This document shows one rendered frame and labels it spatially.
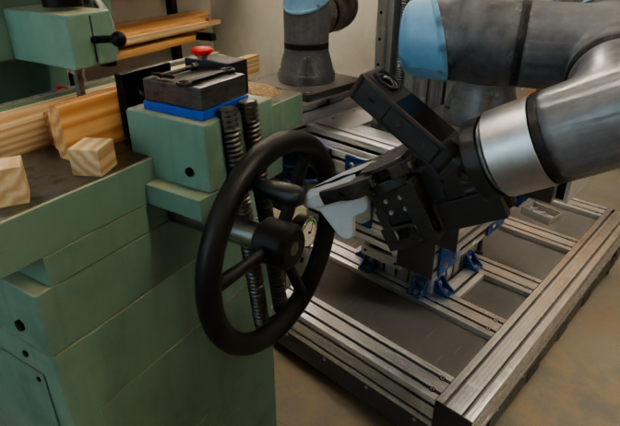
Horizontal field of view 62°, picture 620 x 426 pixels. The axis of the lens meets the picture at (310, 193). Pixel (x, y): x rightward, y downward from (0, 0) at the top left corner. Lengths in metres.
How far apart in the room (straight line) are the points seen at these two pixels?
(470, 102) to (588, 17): 0.60
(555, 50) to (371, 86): 0.15
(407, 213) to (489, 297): 1.17
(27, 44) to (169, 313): 0.43
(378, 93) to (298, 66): 0.89
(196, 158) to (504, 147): 0.37
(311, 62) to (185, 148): 0.74
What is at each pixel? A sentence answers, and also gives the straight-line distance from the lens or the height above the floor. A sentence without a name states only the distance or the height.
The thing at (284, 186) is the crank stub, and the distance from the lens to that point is 0.54.
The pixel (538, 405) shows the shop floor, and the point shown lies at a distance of 1.66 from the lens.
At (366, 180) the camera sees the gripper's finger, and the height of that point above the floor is 0.96.
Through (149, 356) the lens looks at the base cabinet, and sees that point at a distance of 0.83.
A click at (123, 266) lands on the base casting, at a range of 0.72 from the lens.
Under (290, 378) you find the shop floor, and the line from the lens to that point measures 1.61.
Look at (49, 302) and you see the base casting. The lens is 0.67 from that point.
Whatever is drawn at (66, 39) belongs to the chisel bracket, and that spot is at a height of 1.04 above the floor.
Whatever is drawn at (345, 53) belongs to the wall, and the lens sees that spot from 4.21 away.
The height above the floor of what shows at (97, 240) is 0.83.
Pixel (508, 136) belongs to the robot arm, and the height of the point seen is 1.02.
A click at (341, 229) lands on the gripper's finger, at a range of 0.53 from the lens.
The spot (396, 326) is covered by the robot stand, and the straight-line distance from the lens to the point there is 1.47.
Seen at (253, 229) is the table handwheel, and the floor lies 0.83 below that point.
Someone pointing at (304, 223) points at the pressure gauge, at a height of 0.69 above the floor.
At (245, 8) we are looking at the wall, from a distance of 4.62.
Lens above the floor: 1.16
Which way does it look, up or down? 26 degrees down
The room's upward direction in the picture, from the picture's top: straight up
